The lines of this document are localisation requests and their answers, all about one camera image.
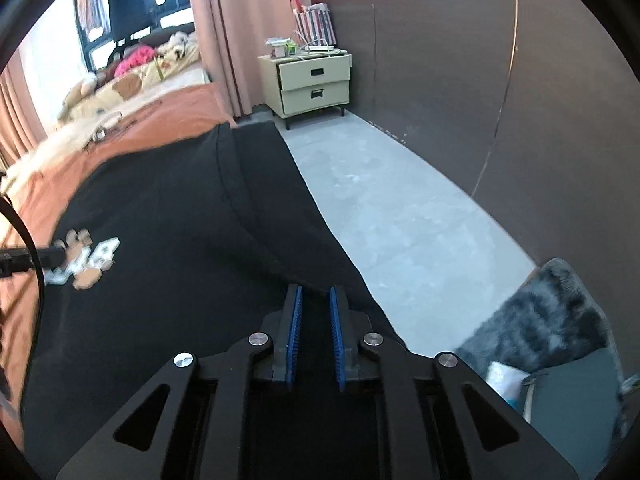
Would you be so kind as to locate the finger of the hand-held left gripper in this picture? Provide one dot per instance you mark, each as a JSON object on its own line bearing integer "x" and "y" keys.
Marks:
{"x": 20, "y": 261}

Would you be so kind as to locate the grey storage box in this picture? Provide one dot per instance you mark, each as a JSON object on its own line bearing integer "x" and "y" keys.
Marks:
{"x": 575, "y": 400}

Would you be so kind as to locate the grey fuzzy blanket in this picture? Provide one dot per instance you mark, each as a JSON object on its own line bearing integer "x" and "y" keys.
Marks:
{"x": 540, "y": 310}

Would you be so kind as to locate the cream plush toy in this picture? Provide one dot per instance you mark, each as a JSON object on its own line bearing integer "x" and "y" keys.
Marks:
{"x": 177, "y": 45}
{"x": 82, "y": 92}

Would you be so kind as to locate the pink curtain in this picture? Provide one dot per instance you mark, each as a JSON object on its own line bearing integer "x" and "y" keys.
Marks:
{"x": 250, "y": 35}
{"x": 20, "y": 120}

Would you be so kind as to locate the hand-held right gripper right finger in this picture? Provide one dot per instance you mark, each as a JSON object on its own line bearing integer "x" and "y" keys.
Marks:
{"x": 337, "y": 340}

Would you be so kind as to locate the white power strip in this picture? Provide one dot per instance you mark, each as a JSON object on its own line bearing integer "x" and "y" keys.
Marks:
{"x": 325, "y": 50}

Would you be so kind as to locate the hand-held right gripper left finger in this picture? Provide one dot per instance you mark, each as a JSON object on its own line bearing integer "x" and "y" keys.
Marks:
{"x": 295, "y": 340}

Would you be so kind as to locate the small green white box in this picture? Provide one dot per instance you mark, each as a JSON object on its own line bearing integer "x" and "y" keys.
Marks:
{"x": 280, "y": 47}

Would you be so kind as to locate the orange blanket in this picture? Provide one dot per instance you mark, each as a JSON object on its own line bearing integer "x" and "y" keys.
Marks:
{"x": 165, "y": 120}

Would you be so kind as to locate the hanging black shirt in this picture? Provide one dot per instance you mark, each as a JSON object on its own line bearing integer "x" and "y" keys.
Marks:
{"x": 127, "y": 0}

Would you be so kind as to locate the pink plush blanket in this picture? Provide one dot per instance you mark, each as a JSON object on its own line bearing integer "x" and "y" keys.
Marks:
{"x": 135, "y": 60}

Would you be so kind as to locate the white plastic bag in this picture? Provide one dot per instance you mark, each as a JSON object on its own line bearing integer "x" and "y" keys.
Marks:
{"x": 505, "y": 377}

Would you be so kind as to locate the white and red basket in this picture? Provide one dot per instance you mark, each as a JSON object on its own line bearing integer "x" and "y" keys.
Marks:
{"x": 315, "y": 25}

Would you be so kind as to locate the cream two drawer nightstand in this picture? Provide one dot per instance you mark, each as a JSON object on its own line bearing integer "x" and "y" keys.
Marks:
{"x": 310, "y": 90}

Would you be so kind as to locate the cream bear print quilt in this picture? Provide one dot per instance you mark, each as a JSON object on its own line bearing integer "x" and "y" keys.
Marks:
{"x": 135, "y": 80}

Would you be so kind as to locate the black paw print T-shirt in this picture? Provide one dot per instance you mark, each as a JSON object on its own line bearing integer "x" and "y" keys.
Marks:
{"x": 175, "y": 210}

